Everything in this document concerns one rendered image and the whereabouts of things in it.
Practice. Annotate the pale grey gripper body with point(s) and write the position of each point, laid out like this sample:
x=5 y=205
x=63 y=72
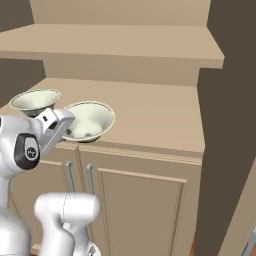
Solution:
x=57 y=128

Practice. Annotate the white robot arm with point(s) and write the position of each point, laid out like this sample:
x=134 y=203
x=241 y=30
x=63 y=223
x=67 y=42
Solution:
x=13 y=213

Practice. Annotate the large pale green bowl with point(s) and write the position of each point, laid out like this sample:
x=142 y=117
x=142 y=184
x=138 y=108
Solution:
x=90 y=120

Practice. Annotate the small pale green bowl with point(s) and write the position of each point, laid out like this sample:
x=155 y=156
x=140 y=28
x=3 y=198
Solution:
x=35 y=99

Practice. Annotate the beige open cabinet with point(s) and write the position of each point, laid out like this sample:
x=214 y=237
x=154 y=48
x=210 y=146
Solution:
x=153 y=110

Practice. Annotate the beige cabinet shelf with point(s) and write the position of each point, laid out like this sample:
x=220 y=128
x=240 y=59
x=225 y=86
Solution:
x=116 y=45

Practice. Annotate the narrow beige cupboard door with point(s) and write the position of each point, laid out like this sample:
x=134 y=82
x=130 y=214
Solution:
x=50 y=176

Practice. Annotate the wide beige cupboard door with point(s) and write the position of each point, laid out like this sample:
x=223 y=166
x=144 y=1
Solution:
x=143 y=213

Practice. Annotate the grey metal bar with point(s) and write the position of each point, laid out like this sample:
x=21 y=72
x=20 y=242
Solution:
x=251 y=245

